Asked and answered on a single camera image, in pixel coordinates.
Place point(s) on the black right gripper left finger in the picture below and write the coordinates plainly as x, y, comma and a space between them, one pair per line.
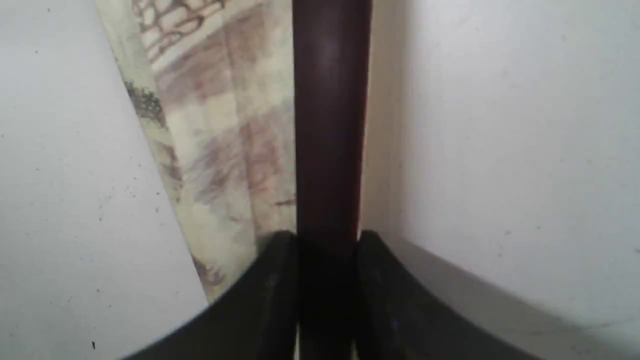
256, 319

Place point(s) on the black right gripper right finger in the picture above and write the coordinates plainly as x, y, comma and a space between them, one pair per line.
399, 319

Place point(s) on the painted paper folding fan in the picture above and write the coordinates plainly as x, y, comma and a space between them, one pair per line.
253, 110

